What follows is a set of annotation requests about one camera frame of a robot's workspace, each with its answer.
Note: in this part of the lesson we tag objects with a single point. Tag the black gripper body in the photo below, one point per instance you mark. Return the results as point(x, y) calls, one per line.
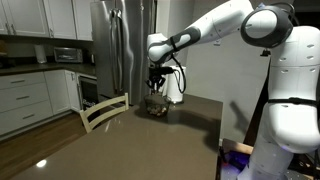
point(156, 73)

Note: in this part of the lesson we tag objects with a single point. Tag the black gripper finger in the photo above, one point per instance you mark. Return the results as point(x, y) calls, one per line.
point(160, 83)
point(151, 85)

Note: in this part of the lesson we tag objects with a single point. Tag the glass bowl with food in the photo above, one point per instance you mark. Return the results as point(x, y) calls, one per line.
point(157, 103)

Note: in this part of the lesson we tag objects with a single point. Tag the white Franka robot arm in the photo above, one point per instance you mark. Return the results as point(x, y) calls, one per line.
point(293, 83)

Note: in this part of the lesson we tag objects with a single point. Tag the white paper towel roll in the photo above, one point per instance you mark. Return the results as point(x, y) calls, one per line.
point(173, 86)

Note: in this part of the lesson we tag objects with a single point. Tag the metal paper towel holder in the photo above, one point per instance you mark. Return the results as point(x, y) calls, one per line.
point(176, 102)

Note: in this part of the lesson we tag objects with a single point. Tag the brown objects pile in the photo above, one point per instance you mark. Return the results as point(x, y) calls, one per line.
point(157, 109)

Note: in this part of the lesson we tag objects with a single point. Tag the stainless steel refrigerator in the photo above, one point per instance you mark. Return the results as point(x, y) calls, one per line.
point(126, 50)

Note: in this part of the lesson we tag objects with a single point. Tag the cream wooden chair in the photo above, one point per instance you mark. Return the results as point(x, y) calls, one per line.
point(104, 110)

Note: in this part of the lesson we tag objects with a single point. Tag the black undercounter appliance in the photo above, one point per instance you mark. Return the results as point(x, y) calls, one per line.
point(89, 91)

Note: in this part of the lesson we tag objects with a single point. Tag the silver toaster oven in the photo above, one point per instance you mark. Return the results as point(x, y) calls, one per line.
point(68, 55)

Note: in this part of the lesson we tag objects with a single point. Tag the dark kitchen countertop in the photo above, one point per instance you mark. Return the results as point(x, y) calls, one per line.
point(43, 67)

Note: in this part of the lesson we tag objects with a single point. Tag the small white paper roll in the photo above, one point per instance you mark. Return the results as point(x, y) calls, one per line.
point(41, 54)

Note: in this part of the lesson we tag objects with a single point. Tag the white lower cabinets with drawers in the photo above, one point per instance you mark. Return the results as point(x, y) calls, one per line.
point(26, 100)

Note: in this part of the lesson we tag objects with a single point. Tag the white upper cabinets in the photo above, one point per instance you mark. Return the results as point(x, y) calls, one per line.
point(40, 16)

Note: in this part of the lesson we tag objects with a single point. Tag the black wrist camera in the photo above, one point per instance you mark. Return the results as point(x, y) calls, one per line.
point(167, 70)

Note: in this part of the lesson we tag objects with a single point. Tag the white wall light switch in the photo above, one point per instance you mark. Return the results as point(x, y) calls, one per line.
point(217, 43)

